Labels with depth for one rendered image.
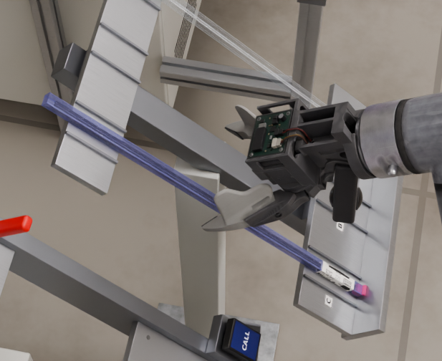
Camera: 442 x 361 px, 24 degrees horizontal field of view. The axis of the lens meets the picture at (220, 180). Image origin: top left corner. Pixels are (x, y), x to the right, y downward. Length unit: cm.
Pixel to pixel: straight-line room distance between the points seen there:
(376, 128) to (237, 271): 119
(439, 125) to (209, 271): 68
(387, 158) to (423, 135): 5
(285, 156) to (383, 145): 10
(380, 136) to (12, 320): 129
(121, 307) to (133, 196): 110
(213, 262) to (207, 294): 12
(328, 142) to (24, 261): 35
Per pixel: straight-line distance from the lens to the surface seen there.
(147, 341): 122
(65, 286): 117
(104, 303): 119
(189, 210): 143
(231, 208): 111
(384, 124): 102
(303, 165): 106
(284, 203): 109
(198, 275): 161
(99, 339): 214
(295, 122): 106
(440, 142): 100
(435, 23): 259
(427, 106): 101
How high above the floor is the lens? 197
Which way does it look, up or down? 60 degrees down
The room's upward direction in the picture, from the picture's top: straight up
